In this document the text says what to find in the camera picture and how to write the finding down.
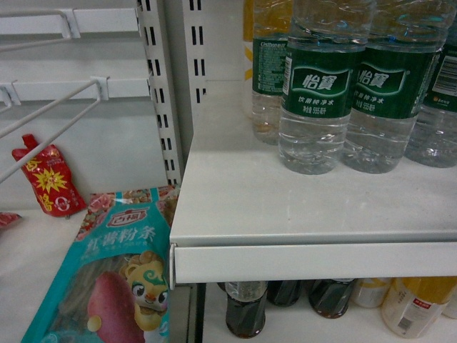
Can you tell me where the teal sweet potato noodle bag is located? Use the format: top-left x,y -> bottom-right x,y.
23,185 -> 180,342

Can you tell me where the dark tea bottle middle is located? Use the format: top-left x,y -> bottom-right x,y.
267,280 -> 301,307

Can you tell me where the white wire display hook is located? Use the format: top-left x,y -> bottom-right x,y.
0,75 -> 111,185

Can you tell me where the dark tea bottle right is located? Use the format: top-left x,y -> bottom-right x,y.
308,279 -> 356,319

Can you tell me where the water bottle front middle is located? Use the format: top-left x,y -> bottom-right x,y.
341,1 -> 456,174

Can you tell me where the red package left edge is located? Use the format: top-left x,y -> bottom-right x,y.
0,212 -> 24,236

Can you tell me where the white top metal shelf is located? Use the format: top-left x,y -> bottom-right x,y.
170,81 -> 456,284

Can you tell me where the dark tea bottle front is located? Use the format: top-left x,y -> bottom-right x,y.
225,281 -> 267,339

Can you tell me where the yellow drink bottle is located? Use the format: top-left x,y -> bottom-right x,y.
351,277 -> 392,308
442,297 -> 457,319
381,276 -> 456,339

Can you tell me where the red sauce pouch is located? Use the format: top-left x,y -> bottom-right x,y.
21,144 -> 86,217

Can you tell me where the white slotted shelf upright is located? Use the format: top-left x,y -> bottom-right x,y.
136,1 -> 206,184

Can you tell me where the water bottle right edge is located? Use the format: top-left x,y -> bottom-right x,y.
404,23 -> 456,168

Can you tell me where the water bottle back left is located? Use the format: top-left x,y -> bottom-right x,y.
251,1 -> 293,145

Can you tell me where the water bottle front left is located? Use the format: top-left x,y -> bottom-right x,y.
278,1 -> 376,175

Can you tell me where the dark tea bottle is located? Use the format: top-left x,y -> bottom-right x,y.
225,281 -> 267,339
308,279 -> 356,319
267,280 -> 301,307

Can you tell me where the upper white wire hook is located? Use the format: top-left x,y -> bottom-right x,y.
1,9 -> 81,52

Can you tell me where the yellow drink bottle far left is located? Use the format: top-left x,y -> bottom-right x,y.
351,277 -> 392,308

